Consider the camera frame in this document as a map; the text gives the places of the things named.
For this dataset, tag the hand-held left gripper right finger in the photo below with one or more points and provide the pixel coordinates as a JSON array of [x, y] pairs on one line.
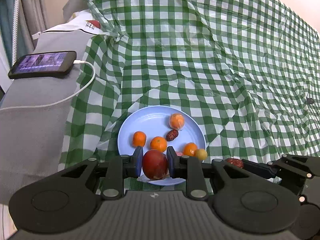
[[171, 162]]

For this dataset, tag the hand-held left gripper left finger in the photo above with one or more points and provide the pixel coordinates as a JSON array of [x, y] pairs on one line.
[[138, 161]]

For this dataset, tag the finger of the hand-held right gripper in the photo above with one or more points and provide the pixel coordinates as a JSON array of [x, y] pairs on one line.
[[257, 169]]

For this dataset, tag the red fruit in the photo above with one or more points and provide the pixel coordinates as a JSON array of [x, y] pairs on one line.
[[179, 153], [155, 164]]

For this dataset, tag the small orange mandarin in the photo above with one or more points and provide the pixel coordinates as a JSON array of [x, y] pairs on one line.
[[139, 139], [158, 143], [190, 149]]

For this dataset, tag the dried red date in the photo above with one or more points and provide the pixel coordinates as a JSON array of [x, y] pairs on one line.
[[172, 135], [235, 162]]

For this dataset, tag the small yellow-green fruit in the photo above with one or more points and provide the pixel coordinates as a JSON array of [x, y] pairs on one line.
[[201, 154]]

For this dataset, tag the plastic mandarin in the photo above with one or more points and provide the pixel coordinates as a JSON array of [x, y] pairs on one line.
[[177, 121]]

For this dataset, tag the blue plate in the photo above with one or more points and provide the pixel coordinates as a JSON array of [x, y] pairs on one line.
[[145, 120]]

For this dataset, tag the small dark object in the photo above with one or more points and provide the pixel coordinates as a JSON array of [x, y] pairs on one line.
[[310, 100]]

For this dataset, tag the grey fabric cover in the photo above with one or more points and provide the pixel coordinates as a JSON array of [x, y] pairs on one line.
[[32, 130]]

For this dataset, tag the green checked tablecloth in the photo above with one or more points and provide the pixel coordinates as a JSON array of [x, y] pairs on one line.
[[200, 55]]

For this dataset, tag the black smartphone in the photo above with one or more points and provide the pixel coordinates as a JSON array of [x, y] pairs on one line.
[[42, 63]]

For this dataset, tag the white printed pillow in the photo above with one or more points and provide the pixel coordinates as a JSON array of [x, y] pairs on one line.
[[82, 21]]

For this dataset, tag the white dotted pole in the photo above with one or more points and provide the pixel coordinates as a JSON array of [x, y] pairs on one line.
[[16, 30]]

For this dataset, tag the grey curtain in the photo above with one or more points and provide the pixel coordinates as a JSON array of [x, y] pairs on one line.
[[32, 5]]

